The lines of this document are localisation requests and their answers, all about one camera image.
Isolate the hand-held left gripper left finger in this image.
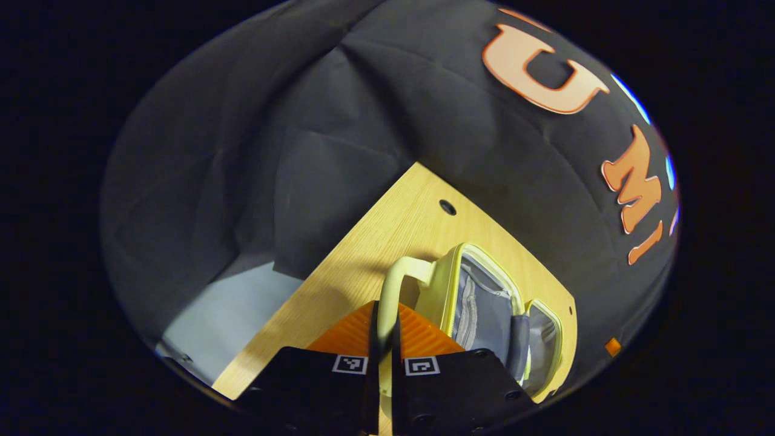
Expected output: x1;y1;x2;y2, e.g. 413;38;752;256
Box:
236;300;381;436

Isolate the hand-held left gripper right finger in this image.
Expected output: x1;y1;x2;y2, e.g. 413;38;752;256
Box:
390;302;537;436

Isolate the black backdrop cloth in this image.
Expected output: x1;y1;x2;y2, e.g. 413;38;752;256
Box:
100;0;679;394

